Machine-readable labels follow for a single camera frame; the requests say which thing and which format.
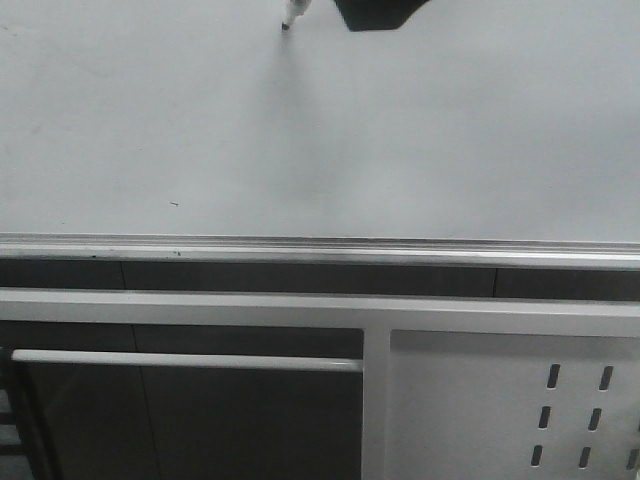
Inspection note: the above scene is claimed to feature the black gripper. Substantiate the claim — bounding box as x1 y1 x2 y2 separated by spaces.
334 0 428 32

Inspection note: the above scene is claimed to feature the white black whiteboard marker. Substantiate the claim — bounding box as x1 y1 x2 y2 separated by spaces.
281 0 311 31

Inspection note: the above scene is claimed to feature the white horizontal metal rod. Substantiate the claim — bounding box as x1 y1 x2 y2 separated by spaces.
10 349 363 373

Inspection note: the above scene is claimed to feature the white metal stand frame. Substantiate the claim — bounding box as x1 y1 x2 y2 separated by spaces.
1 289 639 479

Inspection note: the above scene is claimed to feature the white perforated metal panel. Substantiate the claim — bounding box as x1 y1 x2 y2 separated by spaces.
386 331 639 479

